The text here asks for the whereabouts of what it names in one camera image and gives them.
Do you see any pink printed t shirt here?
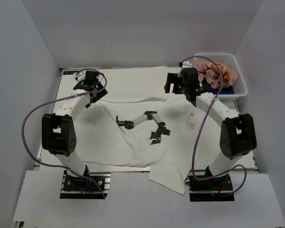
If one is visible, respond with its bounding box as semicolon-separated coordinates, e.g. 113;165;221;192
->
192;60;238;89

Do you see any white t shirt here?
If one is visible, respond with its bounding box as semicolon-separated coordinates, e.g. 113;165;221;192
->
74;95;220;194

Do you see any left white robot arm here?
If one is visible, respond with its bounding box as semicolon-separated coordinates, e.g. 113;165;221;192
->
42;69;107;190

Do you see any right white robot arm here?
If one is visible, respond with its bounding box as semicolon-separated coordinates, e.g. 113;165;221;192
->
164;67;257;190

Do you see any blue label sticker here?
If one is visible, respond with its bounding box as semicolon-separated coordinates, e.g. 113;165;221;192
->
63;71;78;75

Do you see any blue t shirt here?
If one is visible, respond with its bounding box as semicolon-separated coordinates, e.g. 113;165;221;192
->
202;80;235;95

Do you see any white plastic basket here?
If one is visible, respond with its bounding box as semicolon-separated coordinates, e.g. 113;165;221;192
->
194;52;249;101

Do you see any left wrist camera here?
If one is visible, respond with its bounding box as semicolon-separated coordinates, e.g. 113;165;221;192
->
74;70;86;81

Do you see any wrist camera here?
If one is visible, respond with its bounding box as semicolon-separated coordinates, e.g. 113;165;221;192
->
179;60;193;69
74;70;86;81

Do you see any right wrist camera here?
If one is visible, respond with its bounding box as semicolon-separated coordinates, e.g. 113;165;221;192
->
179;60;193;69

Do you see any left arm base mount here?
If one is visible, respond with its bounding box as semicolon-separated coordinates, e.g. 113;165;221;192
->
60;171;111;200

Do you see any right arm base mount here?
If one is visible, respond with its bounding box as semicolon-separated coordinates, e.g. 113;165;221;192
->
184;174;235;202

